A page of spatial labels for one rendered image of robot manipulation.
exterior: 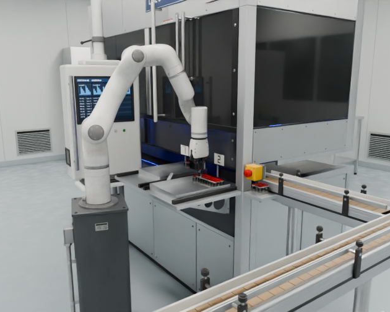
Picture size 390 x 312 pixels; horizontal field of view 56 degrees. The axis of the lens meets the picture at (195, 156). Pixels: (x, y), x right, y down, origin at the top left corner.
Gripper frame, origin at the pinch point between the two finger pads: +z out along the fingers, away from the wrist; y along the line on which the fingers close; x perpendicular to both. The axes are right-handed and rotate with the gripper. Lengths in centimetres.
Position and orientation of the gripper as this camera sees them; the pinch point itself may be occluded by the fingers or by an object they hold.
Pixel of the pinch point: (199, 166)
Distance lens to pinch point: 195.9
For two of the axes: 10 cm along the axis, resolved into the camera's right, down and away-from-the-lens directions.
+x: 5.8, 1.6, -8.0
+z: 0.1, 9.8, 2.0
